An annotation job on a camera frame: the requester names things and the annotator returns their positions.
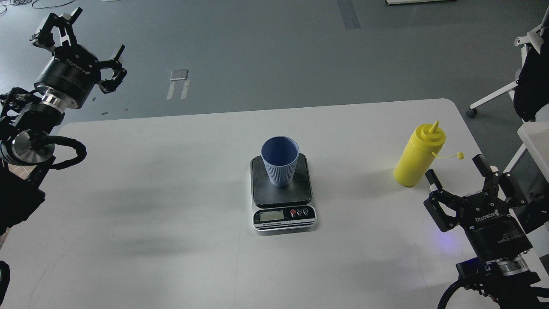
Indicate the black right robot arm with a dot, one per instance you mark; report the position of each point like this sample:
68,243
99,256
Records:
498,270

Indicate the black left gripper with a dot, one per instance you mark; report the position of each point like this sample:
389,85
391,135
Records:
72,69

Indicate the grey floor plate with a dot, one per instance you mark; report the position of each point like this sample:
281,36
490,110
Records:
179,75

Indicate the blue ribbed plastic cup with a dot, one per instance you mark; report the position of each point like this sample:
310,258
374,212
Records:
280,156

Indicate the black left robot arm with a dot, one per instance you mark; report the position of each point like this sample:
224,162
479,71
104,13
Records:
28,149

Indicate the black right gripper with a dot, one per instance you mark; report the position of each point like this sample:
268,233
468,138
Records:
493,233

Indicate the white office chair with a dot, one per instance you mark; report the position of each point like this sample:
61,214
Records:
529,90

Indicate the black digital kitchen scale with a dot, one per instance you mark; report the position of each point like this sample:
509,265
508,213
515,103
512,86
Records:
276,209

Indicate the yellow squeeze bottle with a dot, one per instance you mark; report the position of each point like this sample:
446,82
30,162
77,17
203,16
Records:
421,150

